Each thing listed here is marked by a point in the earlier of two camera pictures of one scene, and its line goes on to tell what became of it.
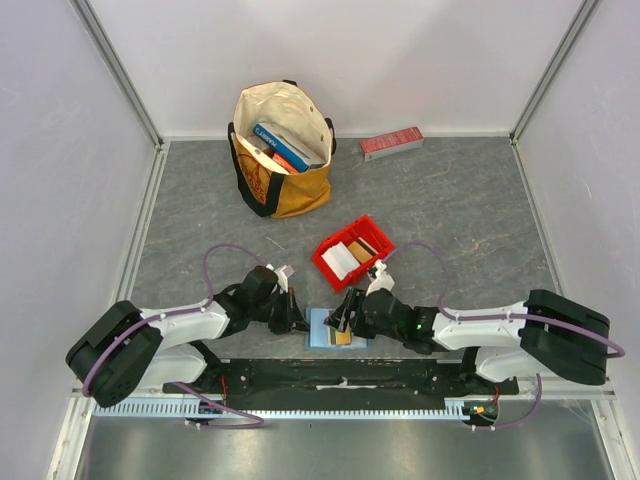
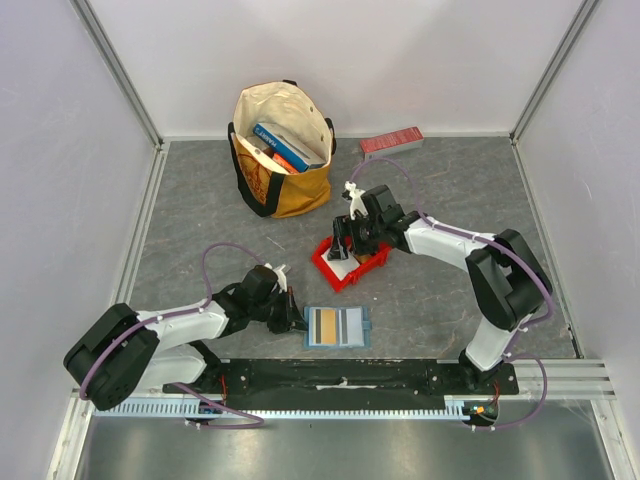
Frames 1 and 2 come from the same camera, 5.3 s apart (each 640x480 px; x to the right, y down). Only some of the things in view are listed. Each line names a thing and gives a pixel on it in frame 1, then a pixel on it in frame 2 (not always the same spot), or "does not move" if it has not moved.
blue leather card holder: [317, 335] does not move
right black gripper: [354, 308] → [345, 230]
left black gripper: [292, 319] does not move
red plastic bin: [369, 232] does not move
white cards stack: [340, 260] does not move
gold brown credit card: [344, 338] → [324, 326]
